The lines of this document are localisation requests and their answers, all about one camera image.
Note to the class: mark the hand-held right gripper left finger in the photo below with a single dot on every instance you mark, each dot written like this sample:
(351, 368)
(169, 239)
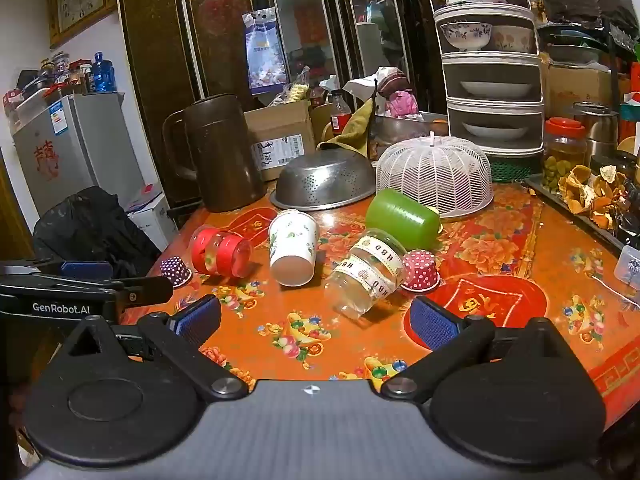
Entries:
(197, 317)

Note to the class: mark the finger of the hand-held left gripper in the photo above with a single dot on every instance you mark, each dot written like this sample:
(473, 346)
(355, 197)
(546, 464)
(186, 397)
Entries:
(87, 270)
(150, 290)

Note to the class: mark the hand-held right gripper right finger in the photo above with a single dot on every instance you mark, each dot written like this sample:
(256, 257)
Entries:
(435, 322)

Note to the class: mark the clear plastic cup patterned bands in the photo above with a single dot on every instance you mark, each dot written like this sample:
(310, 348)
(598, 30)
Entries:
(367, 272)

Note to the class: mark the purple polka dot paper cup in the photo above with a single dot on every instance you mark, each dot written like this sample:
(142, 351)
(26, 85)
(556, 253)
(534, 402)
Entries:
(175, 270)

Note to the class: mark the red polka dot paper cup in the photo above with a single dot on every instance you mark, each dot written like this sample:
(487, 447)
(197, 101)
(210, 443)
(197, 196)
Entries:
(420, 270)

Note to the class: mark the red transparent plastic cup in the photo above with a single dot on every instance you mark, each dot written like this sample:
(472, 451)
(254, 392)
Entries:
(220, 252)

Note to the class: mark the green plastic cup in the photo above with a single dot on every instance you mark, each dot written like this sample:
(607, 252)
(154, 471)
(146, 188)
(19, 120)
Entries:
(400, 217)

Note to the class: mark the white floral paper cup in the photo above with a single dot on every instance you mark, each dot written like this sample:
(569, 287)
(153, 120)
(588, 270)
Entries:
(292, 240)

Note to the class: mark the black plastic bag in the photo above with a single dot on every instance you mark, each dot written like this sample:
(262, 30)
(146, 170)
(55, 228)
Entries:
(90, 230)

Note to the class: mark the white cardboard box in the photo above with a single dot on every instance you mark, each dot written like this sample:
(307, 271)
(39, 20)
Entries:
(152, 220)

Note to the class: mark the orange floral tablecloth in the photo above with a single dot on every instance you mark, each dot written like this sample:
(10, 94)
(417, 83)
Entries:
(320, 330)

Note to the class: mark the grey refrigerator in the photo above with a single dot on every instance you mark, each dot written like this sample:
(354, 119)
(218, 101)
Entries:
(75, 150)

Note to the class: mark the brown plastic pitcher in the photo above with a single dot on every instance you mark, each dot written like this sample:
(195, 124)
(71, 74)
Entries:
(220, 155)

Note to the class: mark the white plastic mesh food cover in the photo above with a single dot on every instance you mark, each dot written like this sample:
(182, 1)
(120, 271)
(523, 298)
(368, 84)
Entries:
(435, 170)

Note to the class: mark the green plastic basket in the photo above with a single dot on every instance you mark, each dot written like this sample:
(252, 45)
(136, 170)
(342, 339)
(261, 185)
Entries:
(515, 170)

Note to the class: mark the dark metal tray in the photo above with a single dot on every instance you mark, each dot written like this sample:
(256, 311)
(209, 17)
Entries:
(555, 197)

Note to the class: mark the metal colander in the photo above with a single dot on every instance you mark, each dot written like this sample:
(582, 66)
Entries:
(325, 180)

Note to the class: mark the group of jars and bottles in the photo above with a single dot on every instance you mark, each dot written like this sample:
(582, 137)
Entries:
(55, 77)

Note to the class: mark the blue water bottle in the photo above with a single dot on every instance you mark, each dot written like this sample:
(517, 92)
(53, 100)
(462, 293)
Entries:
(103, 75)

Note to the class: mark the metal basin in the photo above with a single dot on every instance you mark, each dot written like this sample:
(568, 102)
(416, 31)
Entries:
(405, 127)

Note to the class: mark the white plate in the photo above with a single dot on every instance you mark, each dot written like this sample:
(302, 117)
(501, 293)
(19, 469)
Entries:
(495, 89)
(495, 131)

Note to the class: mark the cardboard box with label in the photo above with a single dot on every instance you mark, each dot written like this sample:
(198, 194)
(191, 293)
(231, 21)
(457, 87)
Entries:
(280, 135)

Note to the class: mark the clear plastic container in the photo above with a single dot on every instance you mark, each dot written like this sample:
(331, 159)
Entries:
(629, 267)

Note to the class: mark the pile of dried orange peels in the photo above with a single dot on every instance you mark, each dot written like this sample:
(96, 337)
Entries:
(592, 192)

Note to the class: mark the pickle jar red lid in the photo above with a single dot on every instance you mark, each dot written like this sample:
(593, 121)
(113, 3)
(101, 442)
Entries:
(564, 155)

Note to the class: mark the olive green cloth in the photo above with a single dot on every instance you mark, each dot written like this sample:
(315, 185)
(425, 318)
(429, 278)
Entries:
(350, 127)

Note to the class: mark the pink plastic bag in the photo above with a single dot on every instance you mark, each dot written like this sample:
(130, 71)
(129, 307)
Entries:
(402, 104)

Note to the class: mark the soda bottle red label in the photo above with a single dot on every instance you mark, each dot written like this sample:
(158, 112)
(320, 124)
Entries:
(340, 112)

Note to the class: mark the white plastic bag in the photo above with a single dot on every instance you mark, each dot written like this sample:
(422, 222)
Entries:
(360, 91)

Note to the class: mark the blue hanging plastic bag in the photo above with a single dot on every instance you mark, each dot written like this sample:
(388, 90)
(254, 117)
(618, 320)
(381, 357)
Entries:
(265, 50)

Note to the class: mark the white tiered dish rack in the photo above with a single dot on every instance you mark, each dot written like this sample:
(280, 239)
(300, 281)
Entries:
(492, 62)

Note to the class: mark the large brown cardboard box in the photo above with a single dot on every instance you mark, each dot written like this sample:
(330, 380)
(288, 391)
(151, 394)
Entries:
(580, 87)

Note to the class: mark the blue floral bowl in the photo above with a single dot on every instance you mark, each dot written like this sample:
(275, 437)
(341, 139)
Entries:
(465, 35)

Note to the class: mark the orange floral bowl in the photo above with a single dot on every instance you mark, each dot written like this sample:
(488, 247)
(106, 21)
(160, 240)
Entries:
(515, 39)

